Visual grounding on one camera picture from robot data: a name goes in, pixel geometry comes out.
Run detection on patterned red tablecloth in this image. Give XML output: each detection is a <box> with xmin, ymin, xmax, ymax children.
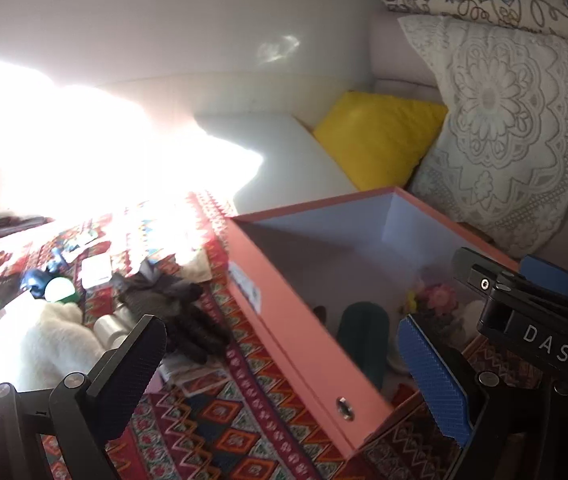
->
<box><xmin>0</xmin><ymin>190</ymin><xmax>568</xmax><ymax>480</ymax></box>

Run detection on white seat cushion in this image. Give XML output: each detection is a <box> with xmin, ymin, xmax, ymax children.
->
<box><xmin>194</xmin><ymin>112</ymin><xmax>361</xmax><ymax>217</ymax></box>

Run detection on floral print pillow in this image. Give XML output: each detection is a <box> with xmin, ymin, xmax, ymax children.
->
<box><xmin>371</xmin><ymin>0</ymin><xmax>568</xmax><ymax>51</ymax></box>

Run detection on white card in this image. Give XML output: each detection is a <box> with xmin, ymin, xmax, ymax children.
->
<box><xmin>80</xmin><ymin>254</ymin><xmax>114</xmax><ymax>290</ymax></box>

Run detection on dark blue toy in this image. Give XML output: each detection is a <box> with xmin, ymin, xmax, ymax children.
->
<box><xmin>20</xmin><ymin>268</ymin><xmax>50</xmax><ymax>299</ymax></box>

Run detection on white fluffy cloth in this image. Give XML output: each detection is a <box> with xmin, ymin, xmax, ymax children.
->
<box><xmin>0</xmin><ymin>302</ymin><xmax>108</xmax><ymax>402</ymax></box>

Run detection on white lace pillow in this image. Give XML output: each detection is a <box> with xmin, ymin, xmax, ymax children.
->
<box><xmin>398</xmin><ymin>15</ymin><xmax>568</xmax><ymax>260</ymax></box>

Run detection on pink storage box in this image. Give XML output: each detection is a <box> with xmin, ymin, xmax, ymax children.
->
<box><xmin>224</xmin><ymin>186</ymin><xmax>522</xmax><ymax>461</ymax></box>

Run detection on green and white ball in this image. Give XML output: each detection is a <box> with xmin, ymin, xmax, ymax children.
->
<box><xmin>45</xmin><ymin>277</ymin><xmax>76</xmax><ymax>304</ymax></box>

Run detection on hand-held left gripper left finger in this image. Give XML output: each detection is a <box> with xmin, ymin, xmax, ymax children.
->
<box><xmin>0</xmin><ymin>315</ymin><xmax>168</xmax><ymax>480</ymax></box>

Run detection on silver packet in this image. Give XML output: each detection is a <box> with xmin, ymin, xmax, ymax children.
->
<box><xmin>136</xmin><ymin>260</ymin><xmax>165</xmax><ymax>287</ymax></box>

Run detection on yellow pillow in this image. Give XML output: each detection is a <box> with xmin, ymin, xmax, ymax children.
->
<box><xmin>312</xmin><ymin>91</ymin><xmax>449</xmax><ymax>191</ymax></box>

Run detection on dark green cup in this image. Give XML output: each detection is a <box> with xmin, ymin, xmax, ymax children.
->
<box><xmin>339</xmin><ymin>301</ymin><xmax>391</xmax><ymax>392</ymax></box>

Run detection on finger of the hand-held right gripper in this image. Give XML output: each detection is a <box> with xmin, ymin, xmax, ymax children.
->
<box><xmin>519</xmin><ymin>254</ymin><xmax>568</xmax><ymax>312</ymax></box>
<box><xmin>451</xmin><ymin>246</ymin><xmax>521</xmax><ymax>307</ymax></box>

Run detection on printed paper cards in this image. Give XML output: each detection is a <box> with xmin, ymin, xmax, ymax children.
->
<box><xmin>158</xmin><ymin>359</ymin><xmax>231</xmax><ymax>399</ymax></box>

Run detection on pink flower toy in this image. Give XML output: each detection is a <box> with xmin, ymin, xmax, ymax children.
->
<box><xmin>406</xmin><ymin>282</ymin><xmax>461</xmax><ymax>332</ymax></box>

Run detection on black knit glove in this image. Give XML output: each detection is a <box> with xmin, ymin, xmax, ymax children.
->
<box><xmin>116</xmin><ymin>272</ymin><xmax>233</xmax><ymax>366</ymax></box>

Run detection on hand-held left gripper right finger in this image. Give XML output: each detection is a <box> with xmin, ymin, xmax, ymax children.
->
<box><xmin>397</xmin><ymin>313</ymin><xmax>568</xmax><ymax>480</ymax></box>

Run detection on black flat case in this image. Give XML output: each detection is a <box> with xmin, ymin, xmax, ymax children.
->
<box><xmin>0</xmin><ymin>216</ymin><xmax>55</xmax><ymax>247</ymax></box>

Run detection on cream cloth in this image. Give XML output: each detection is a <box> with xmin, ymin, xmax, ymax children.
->
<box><xmin>183</xmin><ymin>254</ymin><xmax>213</xmax><ymax>284</ymax></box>

